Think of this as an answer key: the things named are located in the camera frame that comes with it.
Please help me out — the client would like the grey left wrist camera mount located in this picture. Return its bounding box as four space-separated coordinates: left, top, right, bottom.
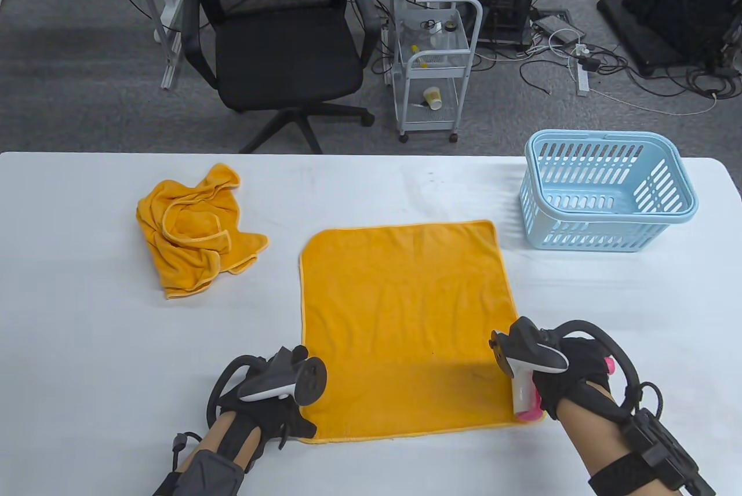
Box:
154 431 245 496

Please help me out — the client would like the person's right forearm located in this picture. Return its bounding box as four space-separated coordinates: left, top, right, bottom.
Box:
556 392 696 496

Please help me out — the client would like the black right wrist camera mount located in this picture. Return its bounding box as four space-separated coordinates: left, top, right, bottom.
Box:
623 409 717 496

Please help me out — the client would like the white rolling cart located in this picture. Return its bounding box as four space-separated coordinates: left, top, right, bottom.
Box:
392 0 483 143

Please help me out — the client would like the grey right hand controller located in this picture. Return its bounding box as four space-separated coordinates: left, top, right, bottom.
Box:
490 316 642 404

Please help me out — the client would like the grey hand controller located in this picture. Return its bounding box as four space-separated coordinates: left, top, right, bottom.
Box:
490 316 642 404
207 345 328 431

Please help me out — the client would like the light blue plastic basket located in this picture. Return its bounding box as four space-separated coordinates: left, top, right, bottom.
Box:
519 130 699 252

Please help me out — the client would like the yellow square towel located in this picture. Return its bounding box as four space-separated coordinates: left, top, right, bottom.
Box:
300 220 548 443
137 163 269 300

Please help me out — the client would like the person's left hand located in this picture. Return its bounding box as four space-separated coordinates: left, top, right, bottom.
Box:
217 380 318 450

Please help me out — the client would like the pink lint roller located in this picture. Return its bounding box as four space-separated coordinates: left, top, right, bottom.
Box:
510 356 616 422

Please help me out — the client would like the white power strip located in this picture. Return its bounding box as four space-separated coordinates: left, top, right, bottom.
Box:
575 44 591 97

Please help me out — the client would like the tangle of black cables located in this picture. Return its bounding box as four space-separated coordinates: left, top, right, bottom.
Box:
519 38 742 100

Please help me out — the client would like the black right forearm strap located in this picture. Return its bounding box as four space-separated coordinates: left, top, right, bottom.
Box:
588 454 667 496

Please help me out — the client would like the person's right hand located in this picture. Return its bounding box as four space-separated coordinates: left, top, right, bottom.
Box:
530 337 615 421

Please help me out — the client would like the person's left forearm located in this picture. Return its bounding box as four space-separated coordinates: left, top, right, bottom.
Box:
154 412 261 496

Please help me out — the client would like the white desk leg frame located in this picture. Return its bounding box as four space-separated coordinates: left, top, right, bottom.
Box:
125 0 192 91

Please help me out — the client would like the black mesh office chair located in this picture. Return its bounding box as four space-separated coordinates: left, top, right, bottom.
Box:
181 0 376 155

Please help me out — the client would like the grey left hand controller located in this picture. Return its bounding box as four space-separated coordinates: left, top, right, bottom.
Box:
207 345 328 431

